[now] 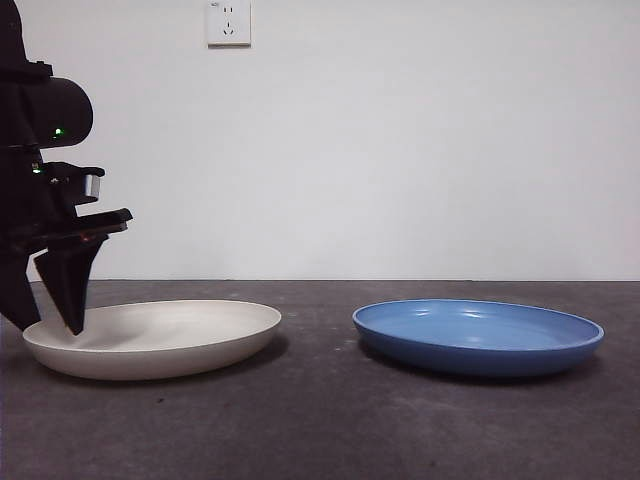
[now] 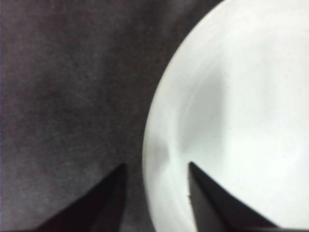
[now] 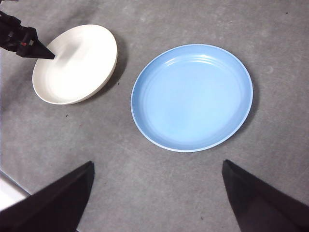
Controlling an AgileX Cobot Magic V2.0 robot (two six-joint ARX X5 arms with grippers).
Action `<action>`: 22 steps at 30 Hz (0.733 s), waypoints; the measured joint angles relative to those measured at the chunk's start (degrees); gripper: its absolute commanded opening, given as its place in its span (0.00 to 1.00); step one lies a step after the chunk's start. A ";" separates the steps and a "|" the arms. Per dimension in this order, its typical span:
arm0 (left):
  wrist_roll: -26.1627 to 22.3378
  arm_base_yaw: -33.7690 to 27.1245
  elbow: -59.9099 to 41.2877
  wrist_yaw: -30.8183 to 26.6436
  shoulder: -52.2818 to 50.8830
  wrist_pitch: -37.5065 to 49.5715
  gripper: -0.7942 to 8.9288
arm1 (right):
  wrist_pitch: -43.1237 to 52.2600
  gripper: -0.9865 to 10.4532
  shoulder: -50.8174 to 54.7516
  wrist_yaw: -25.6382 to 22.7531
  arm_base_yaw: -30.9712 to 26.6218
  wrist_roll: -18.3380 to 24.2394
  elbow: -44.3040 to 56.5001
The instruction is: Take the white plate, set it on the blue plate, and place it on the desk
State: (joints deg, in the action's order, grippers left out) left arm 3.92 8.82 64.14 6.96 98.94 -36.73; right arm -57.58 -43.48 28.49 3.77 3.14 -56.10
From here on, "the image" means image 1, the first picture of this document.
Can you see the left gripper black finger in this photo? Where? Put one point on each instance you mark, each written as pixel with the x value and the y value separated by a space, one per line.
pixel 67 285
pixel 15 290

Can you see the white round plate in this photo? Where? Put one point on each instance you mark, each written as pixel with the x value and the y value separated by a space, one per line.
pixel 175 340

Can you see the blue round plate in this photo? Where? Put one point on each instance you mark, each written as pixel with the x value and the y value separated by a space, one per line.
pixel 475 330

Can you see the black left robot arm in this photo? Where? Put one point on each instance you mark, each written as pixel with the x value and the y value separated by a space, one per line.
pixel 60 110

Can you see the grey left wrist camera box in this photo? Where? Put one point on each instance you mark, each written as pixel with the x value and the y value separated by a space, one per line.
pixel 93 185

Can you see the white wall socket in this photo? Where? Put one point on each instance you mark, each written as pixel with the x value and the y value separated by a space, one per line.
pixel 229 25

